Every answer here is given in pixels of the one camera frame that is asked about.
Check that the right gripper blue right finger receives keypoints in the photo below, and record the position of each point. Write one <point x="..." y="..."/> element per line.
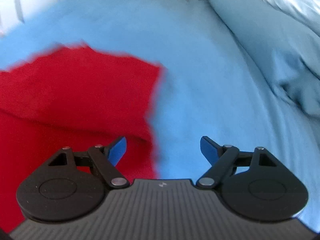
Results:
<point x="221" y="159"/>

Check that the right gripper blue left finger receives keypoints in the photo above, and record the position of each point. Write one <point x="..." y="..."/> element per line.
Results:
<point x="104" y="160"/>

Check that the red knit sweater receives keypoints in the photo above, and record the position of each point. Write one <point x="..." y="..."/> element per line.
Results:
<point x="77" y="97"/>

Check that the blue bed sheet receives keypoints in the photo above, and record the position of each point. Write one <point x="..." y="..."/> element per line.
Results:
<point x="212" y="86"/>

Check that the teal blue duvet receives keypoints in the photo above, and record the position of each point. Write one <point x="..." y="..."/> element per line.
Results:
<point x="285" y="50"/>

